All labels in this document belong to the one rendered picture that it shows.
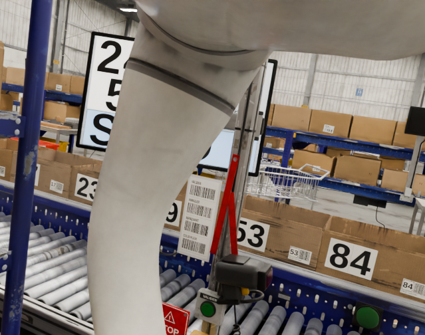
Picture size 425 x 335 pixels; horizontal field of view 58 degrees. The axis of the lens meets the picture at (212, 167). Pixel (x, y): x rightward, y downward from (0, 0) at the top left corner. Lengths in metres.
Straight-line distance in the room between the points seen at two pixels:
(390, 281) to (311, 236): 0.30
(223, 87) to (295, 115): 5.75
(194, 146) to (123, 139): 0.06
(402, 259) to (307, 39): 1.32
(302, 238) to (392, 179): 4.31
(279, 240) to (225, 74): 1.23
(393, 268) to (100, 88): 1.10
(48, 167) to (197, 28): 1.86
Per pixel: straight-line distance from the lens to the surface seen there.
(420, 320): 1.48
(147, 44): 0.31
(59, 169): 1.99
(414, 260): 1.47
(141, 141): 0.30
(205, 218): 0.90
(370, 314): 1.45
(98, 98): 1.05
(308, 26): 0.17
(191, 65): 0.29
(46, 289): 1.43
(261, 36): 0.18
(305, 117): 6.03
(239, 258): 0.87
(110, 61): 1.05
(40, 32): 0.61
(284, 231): 1.48
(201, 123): 0.30
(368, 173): 5.69
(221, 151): 0.98
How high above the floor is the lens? 1.39
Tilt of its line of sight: 8 degrees down
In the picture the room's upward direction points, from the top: 9 degrees clockwise
